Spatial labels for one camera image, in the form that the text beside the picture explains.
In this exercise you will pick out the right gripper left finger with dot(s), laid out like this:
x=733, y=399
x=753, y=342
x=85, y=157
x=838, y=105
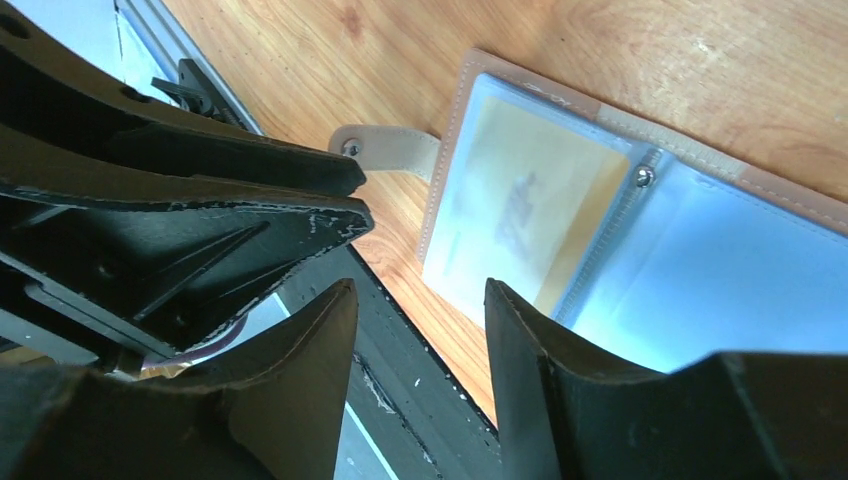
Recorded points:
x=270, y=408

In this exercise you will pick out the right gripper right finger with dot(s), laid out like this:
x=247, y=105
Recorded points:
x=568, y=409

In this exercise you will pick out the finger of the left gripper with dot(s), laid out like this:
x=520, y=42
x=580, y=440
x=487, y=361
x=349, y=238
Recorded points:
x=95, y=277
x=53, y=95

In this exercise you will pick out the pink leather card holder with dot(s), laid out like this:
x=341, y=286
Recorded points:
x=695, y=252

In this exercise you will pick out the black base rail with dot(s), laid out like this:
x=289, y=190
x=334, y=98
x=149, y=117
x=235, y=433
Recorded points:
x=407, y=415

